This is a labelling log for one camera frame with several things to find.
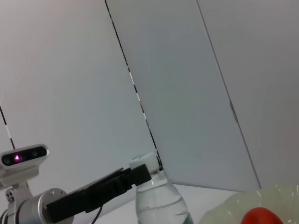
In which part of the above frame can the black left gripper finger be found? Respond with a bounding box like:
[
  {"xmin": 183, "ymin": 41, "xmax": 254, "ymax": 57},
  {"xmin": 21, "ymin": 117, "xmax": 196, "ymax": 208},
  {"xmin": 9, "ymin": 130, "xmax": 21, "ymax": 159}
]
[{"xmin": 121, "ymin": 163, "xmax": 152, "ymax": 187}]

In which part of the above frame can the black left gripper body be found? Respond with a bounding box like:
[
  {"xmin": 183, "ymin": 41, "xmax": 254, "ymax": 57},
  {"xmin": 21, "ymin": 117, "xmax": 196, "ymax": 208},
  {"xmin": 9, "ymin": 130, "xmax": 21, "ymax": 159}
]
[{"xmin": 46, "ymin": 167, "xmax": 131, "ymax": 224}]

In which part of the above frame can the clear water bottle green label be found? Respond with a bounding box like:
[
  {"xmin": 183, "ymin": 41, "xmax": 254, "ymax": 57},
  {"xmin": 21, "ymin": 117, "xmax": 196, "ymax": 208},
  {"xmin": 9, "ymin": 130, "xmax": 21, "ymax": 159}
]
[{"xmin": 129, "ymin": 151, "xmax": 194, "ymax": 224}]

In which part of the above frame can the translucent green wavy fruit plate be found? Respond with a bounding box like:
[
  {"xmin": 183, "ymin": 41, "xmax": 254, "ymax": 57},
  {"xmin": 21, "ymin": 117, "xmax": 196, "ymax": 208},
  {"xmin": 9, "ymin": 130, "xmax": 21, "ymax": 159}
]
[{"xmin": 198, "ymin": 183, "xmax": 299, "ymax": 224}]

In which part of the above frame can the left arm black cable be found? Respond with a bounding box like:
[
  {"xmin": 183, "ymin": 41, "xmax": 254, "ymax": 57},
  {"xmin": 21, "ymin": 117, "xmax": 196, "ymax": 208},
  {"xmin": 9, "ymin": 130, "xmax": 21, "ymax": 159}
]
[{"xmin": 92, "ymin": 205, "xmax": 103, "ymax": 224}]

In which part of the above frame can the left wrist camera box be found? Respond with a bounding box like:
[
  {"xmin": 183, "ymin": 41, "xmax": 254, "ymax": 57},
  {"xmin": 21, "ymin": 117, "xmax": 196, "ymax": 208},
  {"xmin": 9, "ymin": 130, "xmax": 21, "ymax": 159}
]
[{"xmin": 0, "ymin": 144, "xmax": 50, "ymax": 187}]

